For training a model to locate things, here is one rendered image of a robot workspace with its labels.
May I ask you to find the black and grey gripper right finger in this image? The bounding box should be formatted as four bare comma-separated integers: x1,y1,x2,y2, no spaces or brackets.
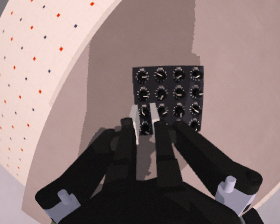
150,103,263,224

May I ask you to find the dark grey knob box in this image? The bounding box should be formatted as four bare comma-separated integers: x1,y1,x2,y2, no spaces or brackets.
132,66,204,135

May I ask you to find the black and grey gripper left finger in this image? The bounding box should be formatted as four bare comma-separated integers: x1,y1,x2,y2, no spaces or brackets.
35,105,140,224

